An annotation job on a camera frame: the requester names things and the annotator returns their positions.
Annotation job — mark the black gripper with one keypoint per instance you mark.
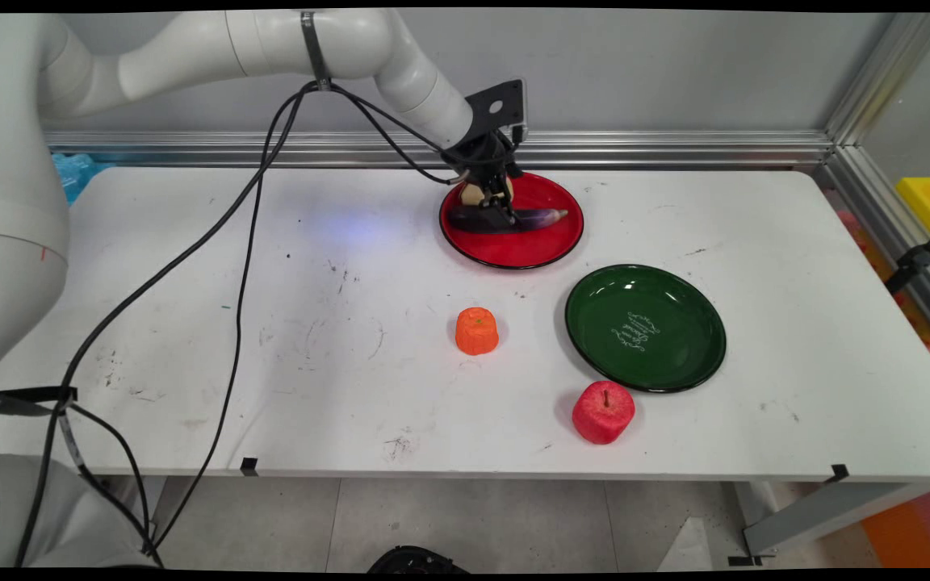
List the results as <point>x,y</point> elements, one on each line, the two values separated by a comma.
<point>485,153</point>

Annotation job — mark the purple toy eggplant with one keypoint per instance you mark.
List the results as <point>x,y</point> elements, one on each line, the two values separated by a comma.
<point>542,218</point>

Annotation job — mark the orange toy fruit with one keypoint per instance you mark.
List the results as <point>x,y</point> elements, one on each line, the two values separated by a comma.
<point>477,332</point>

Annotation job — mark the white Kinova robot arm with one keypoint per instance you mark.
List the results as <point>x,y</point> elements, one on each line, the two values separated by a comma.
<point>190,48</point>

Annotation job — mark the yellow toy potato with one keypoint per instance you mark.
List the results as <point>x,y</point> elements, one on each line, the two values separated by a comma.
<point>471,194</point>

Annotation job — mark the red plate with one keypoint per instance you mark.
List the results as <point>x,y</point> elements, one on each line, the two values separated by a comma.
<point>529,246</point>

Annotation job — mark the dark green plate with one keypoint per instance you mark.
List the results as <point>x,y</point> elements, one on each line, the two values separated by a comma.
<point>647,331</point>

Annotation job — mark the red toy apple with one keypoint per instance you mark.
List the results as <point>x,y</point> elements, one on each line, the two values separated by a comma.
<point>602,415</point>

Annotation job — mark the black tape marker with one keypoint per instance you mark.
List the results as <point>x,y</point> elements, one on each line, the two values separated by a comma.
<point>249,466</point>
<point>839,473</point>

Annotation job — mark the black round floor object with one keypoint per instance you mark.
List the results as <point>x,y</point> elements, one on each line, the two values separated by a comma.
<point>416,559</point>

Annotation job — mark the blue bubble wrap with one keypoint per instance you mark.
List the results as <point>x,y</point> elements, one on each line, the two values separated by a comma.
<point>77,173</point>

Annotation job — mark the grey table leg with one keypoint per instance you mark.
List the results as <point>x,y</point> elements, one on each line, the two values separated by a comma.
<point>828,512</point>

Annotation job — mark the orange floor box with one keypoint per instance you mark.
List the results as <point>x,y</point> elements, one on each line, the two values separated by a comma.
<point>917,528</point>

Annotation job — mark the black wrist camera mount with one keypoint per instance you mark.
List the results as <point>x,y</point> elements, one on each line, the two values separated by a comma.
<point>497,101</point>

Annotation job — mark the long horizontal aluminium rail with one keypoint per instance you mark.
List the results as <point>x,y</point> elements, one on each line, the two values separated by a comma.
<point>634,149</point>

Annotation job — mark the aluminium side rail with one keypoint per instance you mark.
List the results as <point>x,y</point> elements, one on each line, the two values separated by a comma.
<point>893,234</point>

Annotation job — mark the upright aluminium frame post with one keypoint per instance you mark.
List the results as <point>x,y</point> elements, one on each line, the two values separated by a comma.
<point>885,77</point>

